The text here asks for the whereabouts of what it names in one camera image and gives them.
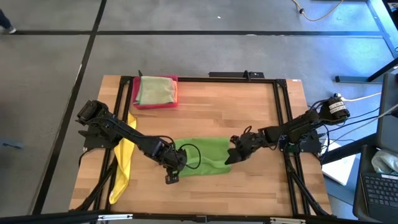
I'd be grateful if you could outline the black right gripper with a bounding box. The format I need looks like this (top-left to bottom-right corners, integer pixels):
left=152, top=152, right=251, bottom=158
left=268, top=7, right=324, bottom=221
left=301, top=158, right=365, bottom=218
left=224, top=133, right=267, bottom=166

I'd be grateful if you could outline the bright green microfiber towel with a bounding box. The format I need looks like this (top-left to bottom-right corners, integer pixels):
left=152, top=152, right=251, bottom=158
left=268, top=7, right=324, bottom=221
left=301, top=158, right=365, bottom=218
left=173, top=137, right=233, bottom=179

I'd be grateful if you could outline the pale green microfiber towel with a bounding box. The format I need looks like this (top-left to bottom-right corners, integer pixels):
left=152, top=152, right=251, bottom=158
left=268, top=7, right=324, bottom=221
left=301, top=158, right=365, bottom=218
left=135, top=76, right=176, bottom=106

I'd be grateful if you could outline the black desk leg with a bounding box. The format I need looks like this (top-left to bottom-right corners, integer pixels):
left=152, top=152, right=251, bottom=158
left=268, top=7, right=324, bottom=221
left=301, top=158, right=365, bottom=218
left=334, top=57, right=398, bottom=85

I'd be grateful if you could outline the white flat board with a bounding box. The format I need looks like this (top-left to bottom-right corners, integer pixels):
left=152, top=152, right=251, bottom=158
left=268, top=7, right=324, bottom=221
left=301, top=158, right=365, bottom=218
left=321, top=138, right=357, bottom=187

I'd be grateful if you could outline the person's foot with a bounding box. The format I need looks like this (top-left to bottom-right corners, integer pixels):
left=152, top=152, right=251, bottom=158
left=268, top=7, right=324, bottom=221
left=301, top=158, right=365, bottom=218
left=0, top=8, right=17, bottom=35

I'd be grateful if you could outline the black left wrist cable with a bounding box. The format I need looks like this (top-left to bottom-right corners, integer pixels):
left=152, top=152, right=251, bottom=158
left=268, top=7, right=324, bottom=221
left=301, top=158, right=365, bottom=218
left=178, top=142, right=202, bottom=170

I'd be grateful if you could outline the white power cable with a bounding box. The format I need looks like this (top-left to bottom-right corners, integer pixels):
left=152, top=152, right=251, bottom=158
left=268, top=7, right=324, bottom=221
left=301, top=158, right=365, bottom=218
left=341, top=91, right=382, bottom=103

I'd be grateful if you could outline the grey floor cable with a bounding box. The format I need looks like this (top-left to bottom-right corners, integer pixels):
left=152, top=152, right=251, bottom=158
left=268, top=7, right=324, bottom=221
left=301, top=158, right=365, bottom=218
left=323, top=104, right=398, bottom=147

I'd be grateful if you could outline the black aluminium table frame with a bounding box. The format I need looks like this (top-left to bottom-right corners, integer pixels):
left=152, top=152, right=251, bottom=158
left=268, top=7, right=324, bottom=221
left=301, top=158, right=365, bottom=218
left=73, top=75, right=335, bottom=218

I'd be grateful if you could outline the black mounting bar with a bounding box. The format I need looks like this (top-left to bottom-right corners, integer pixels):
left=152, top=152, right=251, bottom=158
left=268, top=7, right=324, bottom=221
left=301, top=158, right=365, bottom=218
left=208, top=70, right=266, bottom=80

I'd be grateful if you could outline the dark grey panel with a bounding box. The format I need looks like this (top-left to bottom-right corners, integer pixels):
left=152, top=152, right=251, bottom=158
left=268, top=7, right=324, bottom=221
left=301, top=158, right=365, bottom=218
left=374, top=72, right=398, bottom=154

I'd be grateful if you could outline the black laptop keyboard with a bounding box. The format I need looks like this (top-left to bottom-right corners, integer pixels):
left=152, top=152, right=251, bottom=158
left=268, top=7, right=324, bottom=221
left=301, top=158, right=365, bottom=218
left=359, top=172, right=398, bottom=223

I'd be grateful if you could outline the pink plastic bin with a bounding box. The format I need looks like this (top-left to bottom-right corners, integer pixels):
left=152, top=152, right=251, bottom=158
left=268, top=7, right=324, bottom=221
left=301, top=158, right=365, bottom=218
left=131, top=73, right=180, bottom=110

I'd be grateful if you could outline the yellow floor cable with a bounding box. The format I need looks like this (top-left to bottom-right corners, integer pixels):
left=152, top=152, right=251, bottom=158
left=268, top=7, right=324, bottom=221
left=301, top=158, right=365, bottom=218
left=291, top=0, right=345, bottom=22

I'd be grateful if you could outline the silver metal bracket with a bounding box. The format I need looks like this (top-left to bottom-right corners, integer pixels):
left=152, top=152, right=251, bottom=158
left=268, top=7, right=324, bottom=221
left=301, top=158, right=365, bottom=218
left=269, top=217, right=307, bottom=224
left=97, top=213, right=134, bottom=222

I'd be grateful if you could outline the white plastic bag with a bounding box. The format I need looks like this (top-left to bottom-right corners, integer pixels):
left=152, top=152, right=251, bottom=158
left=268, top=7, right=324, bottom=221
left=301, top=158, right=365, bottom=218
left=371, top=149, right=398, bottom=175

